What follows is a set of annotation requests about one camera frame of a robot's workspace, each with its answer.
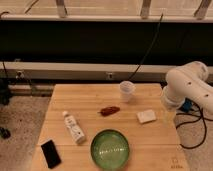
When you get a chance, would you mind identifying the white tube bottle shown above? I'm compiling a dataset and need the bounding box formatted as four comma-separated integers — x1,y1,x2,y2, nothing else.
62,111,86,144

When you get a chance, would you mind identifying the blue box on floor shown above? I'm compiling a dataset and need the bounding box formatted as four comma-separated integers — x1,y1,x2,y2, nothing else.
180,99,192,112

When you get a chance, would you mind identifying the red dried chili pepper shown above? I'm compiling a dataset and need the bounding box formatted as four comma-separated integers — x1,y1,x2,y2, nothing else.
100,106,120,116

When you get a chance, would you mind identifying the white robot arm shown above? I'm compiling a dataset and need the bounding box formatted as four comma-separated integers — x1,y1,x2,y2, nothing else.
161,61,213,114

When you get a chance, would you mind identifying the green ceramic bowl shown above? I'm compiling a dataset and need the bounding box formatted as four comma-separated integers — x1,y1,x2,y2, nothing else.
90,129,130,171

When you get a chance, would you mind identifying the white sponge block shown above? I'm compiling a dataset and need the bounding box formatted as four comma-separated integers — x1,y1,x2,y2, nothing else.
137,110,156,124

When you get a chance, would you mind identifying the black object on floor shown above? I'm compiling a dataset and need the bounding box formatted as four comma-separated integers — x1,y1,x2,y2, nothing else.
0,127,11,139

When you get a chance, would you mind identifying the black cable on floor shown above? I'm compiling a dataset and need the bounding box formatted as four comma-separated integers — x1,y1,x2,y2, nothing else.
175,101,213,150

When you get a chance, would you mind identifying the black smartphone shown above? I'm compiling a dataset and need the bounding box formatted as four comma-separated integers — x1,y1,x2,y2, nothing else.
41,140,61,169

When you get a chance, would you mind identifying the black power cable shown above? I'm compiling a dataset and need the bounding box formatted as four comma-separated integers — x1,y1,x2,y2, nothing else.
128,13,164,82

